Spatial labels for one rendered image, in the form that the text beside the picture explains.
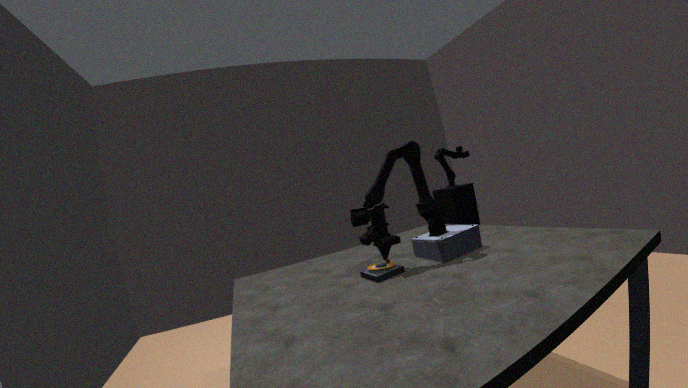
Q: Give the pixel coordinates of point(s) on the orange round plate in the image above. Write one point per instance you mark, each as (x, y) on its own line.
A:
(389, 265)

